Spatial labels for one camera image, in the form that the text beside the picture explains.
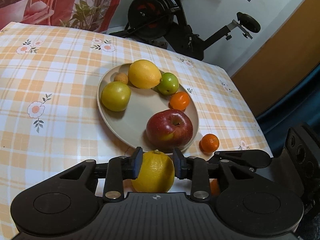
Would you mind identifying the small tan longan fruit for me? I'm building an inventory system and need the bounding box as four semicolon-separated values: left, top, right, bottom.
114;73;129;85

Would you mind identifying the beige round plate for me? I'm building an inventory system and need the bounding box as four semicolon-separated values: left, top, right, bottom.
96;63;200;155

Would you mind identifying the small green apple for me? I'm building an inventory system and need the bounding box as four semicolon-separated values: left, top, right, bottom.
157;72;180;96

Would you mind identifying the yellow-green apple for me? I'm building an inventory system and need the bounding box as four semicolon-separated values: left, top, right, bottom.
100;81;131;112

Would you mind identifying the large yellow orange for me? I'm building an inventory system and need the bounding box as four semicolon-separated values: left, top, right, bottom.
131;150;175;193

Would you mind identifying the pink printed backdrop cloth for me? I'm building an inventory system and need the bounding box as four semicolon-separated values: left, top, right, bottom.
1;0;120;33

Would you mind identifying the yellow lemon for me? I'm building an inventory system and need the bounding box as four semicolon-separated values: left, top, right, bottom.
128;60;162;89

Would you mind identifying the large red apple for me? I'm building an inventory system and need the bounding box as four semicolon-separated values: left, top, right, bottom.
210;179;220;197

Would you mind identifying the black exercise bike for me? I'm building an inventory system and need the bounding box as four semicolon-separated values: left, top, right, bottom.
110;0;261;61

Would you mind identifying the small orange kumquat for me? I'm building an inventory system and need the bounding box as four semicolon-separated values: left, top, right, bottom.
169;92;190;111

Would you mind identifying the dark red apple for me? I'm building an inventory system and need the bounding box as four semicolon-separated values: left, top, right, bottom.
145;109;193;151

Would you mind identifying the small orange mandarin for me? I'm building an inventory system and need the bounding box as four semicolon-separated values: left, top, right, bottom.
199;133;220;154

